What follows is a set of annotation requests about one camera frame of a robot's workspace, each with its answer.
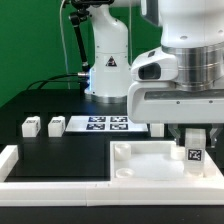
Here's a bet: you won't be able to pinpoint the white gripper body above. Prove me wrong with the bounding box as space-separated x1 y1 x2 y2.
127 46 224 124

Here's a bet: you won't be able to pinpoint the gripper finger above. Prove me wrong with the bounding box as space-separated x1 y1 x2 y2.
168 124 181 146
209 124 223 148

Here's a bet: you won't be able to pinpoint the white square tabletop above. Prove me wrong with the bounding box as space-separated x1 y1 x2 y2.
110 141 224 181

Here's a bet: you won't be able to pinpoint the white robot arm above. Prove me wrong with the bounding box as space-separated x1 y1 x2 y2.
127 0 224 143

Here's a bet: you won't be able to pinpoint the white marker plate with tags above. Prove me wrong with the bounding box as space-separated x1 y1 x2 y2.
66 116 147 132

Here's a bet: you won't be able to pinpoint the black cables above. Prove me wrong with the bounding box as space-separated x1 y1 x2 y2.
26 71 90 91

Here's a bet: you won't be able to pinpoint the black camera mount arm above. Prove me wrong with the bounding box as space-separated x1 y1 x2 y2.
69 0 114 72

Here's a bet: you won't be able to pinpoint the white cable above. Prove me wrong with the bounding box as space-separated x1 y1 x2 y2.
59 0 72 90

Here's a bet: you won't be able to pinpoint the white U-shaped fence wall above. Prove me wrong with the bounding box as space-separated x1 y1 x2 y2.
0 145 224 206

